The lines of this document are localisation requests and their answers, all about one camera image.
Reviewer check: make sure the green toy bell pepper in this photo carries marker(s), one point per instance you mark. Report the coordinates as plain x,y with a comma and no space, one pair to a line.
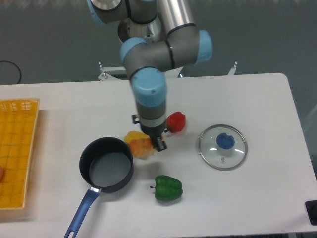
167,188

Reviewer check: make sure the glass lid blue knob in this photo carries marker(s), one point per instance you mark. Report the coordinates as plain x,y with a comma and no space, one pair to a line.
223,147

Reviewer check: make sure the yellow toy bell pepper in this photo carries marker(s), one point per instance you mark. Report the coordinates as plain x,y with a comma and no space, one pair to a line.
134,135

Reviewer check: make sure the black table corner device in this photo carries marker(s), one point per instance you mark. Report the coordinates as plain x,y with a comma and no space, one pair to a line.
311,207

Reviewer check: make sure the red toy bell pepper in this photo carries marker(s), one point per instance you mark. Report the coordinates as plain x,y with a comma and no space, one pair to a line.
175,122

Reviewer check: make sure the yellow plastic basket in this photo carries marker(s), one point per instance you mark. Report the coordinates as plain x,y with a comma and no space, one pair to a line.
18,119

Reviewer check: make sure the dark pot blue handle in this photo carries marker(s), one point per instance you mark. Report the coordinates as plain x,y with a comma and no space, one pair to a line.
107,165

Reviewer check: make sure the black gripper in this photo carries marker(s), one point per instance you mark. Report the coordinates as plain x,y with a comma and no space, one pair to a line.
152,125

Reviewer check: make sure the orange toy bread loaf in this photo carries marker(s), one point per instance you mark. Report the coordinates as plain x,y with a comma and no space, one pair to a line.
142,148

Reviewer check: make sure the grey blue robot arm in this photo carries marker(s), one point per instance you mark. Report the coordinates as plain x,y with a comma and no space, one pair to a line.
162,35

